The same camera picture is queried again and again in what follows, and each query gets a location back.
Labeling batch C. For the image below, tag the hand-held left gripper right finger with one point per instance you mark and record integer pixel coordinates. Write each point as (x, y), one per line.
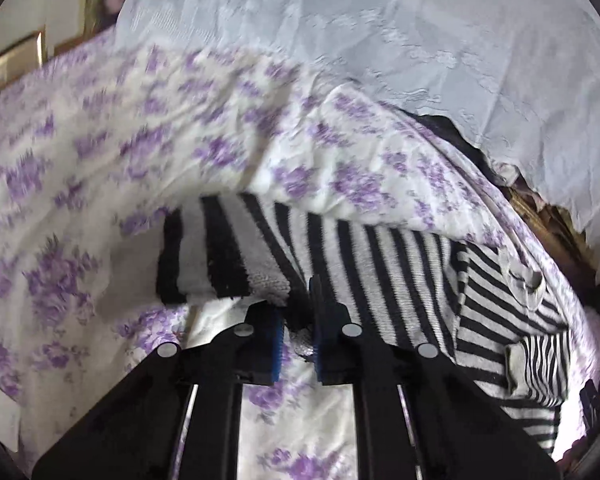
(320, 355)

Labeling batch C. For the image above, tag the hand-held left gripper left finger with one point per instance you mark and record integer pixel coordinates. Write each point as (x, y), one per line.
(275, 352)

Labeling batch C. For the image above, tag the black white wide-striped sweater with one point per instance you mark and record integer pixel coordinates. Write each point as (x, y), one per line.
(325, 255)

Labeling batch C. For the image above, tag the black white narrow-striped garment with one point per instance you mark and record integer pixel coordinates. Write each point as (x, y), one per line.
(505, 310)

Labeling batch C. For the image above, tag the purple floral bedsheet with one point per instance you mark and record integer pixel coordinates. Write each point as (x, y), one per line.
(105, 170)

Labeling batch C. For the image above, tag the wooden headboard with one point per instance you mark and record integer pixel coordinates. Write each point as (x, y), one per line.
(555, 230)

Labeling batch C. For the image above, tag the dark cloth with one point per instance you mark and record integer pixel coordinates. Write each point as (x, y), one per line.
(592, 407)

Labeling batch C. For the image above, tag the white lace cloth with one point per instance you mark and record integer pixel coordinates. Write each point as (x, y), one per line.
(405, 45)

